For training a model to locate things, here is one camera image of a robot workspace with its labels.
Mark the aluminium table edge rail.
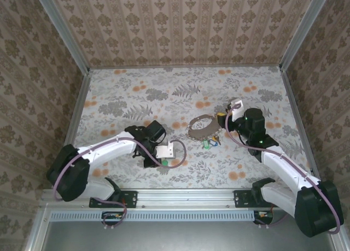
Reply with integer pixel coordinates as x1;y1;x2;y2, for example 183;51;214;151
89;64;282;70
51;70;92;191
278;66;320;178

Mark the grey metal sheet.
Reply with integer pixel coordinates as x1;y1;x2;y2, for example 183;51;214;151
40;220;339;251

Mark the black connector housing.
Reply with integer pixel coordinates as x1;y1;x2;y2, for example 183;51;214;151
101;211;124;226
254;210;274;225

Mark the aluminium frame post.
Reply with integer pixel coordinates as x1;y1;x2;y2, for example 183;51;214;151
278;0;333;71
32;0;91;74

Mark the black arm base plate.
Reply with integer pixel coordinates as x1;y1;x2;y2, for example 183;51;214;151
233;190;285;208
89;190;138;209

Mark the aluminium mounting rail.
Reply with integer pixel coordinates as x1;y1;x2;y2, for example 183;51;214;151
40;188;285;208

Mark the grey slotted cable duct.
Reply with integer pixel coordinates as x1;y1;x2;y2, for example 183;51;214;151
50;210;256;222

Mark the aluminium frame beam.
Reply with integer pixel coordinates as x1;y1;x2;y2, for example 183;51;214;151
26;208;51;251

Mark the floral patterned table cover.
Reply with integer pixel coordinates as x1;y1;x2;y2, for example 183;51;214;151
64;66;312;190

